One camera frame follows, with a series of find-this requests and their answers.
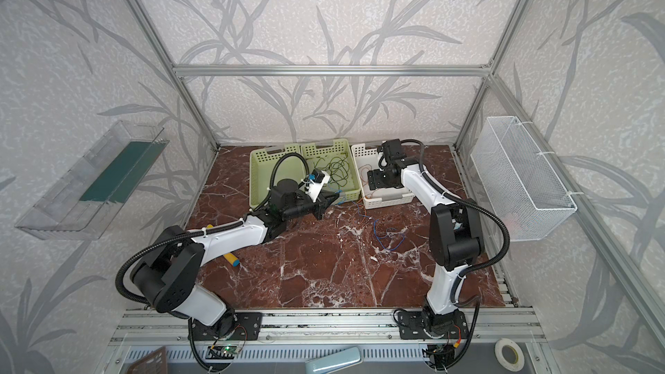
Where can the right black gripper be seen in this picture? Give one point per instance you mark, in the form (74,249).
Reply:
(374,178)

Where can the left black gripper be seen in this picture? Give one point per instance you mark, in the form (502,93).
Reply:
(319,207)

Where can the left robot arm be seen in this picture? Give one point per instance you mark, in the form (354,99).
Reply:
(164,275)

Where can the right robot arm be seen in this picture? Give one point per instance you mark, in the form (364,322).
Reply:
(455,231)

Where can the white perforated basket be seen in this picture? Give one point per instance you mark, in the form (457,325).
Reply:
(366,158)

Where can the left light green basket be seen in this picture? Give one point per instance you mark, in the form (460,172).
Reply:
(261,164)

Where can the light green basket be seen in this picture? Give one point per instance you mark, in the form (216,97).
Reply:
(261,164)
(336,158)

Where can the middle light green basket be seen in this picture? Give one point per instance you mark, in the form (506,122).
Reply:
(336,158)

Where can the yellow scoop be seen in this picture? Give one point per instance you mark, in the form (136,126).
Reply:
(231,258)

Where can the white tape roll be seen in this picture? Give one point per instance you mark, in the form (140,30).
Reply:
(509,355)

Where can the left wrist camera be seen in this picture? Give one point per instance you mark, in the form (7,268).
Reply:
(315,182)

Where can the white wire mesh basket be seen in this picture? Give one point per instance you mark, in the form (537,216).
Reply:
(521,185)

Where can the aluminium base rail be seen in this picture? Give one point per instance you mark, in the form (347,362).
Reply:
(297,335)

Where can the clear plastic wall shelf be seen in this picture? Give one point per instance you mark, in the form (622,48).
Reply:
(82,204)

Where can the aluminium frame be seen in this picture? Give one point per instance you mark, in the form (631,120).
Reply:
(642,297)

